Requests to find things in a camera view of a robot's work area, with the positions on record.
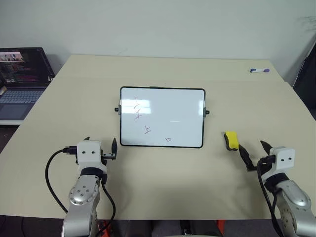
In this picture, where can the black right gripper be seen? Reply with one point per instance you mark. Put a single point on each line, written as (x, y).
(266, 163)

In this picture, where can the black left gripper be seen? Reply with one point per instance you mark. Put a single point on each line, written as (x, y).
(108, 156)

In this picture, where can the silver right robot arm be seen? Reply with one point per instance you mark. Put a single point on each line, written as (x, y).
(293, 197)

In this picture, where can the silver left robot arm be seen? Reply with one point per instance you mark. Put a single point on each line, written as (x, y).
(82, 197)

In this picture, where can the yellow and black eraser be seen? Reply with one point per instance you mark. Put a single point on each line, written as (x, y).
(231, 140)

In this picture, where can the black-framed tabletop whiteboard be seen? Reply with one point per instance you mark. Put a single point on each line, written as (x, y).
(172, 116)

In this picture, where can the white marker with purple cap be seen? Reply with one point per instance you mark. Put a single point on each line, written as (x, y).
(258, 70)

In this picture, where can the white side desk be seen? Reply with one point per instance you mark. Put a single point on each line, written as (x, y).
(10, 122)

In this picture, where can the open grey laptop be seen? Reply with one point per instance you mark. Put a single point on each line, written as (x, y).
(19, 74)

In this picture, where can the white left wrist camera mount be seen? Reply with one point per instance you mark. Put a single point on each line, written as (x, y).
(89, 155)

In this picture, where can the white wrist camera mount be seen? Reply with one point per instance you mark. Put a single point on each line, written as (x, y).
(282, 159)
(89, 155)

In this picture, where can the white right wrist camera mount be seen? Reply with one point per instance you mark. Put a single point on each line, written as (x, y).
(282, 159)

